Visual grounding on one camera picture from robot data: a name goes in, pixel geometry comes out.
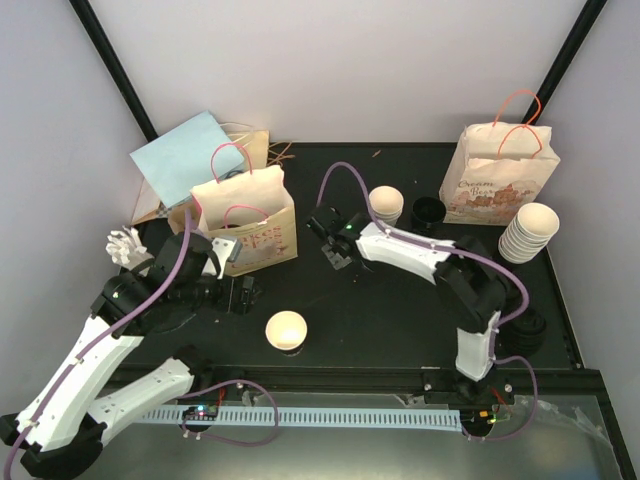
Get small stack paper cups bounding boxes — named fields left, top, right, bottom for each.
left=369, top=186, right=404, bottom=226

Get black sleeved paper cup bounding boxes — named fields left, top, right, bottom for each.
left=265, top=311, right=308, bottom=356

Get cream paper bag pink sides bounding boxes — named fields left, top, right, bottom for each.
left=191, top=161, right=298, bottom=276

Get black lid stack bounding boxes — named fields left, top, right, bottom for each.
left=411, top=197, right=446, bottom=236

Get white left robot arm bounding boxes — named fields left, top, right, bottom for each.
left=1, top=229, right=255, bottom=479

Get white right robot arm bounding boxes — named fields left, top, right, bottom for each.
left=306, top=204, right=507, bottom=403

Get stacked pulp cup carriers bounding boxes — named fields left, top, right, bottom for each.
left=167, top=201, right=201, bottom=234

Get brown kraft paper bag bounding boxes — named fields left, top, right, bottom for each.
left=220, top=122, right=295, bottom=169

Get patterned flat paper bag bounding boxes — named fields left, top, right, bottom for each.
left=131, top=180, right=170, bottom=225

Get light blue paper bag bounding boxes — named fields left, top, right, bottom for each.
left=130, top=111, right=245, bottom=207

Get Cream Bear printed paper bag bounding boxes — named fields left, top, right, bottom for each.
left=438, top=89, right=561, bottom=226

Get tall stack paper cups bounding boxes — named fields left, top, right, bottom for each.
left=498, top=202, right=560, bottom=264

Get black lid stacks right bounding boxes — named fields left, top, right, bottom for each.
left=499, top=303, right=547, bottom=358

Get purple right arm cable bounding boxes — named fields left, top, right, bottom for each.
left=317, top=161, right=540, bottom=444

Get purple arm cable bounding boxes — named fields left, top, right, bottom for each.
left=317, top=161, right=540, bottom=444
left=7, top=207, right=281, bottom=476

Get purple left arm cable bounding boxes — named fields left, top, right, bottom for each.
left=7, top=207, right=281, bottom=476

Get light blue slotted cable duct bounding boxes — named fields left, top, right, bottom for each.
left=139, top=405, right=462, bottom=433

